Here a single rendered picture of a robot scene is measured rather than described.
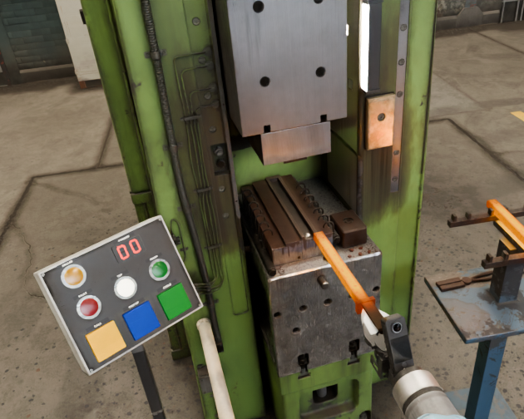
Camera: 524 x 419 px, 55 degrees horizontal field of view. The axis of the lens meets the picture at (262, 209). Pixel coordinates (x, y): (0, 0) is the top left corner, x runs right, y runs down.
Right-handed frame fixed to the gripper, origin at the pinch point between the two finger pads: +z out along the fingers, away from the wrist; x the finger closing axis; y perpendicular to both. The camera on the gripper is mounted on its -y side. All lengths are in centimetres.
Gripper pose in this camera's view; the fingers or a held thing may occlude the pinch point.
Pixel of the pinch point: (369, 309)
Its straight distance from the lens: 123.5
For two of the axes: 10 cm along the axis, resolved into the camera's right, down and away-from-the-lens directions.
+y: 0.7, 8.3, 5.5
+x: 9.6, -2.0, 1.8
